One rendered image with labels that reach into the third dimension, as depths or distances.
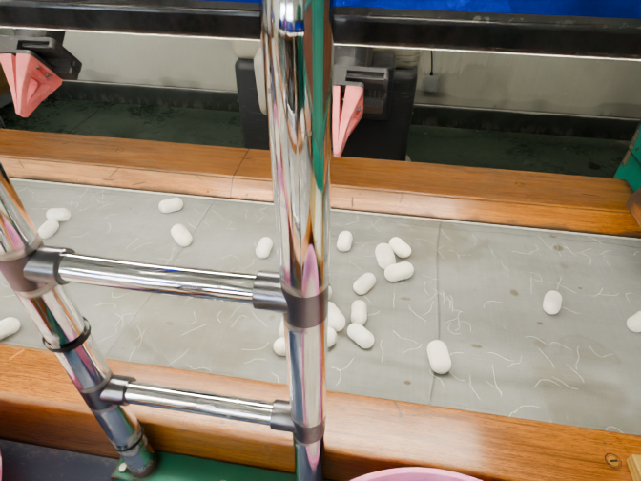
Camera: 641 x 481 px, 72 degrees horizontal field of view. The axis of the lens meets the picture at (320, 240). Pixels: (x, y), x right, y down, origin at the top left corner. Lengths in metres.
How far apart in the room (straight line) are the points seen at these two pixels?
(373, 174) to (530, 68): 2.00
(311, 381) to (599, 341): 0.37
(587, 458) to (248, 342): 0.31
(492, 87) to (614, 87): 0.59
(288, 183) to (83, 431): 0.37
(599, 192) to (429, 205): 0.25
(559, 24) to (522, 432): 0.30
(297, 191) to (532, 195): 0.56
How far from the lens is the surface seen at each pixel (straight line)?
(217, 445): 0.42
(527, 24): 0.28
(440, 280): 0.55
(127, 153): 0.79
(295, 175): 0.16
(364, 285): 0.51
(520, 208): 0.67
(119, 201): 0.72
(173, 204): 0.66
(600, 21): 0.29
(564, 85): 2.70
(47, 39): 0.75
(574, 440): 0.44
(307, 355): 0.24
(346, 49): 0.57
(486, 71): 2.59
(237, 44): 1.39
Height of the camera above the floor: 1.12
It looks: 40 degrees down
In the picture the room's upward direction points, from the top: straight up
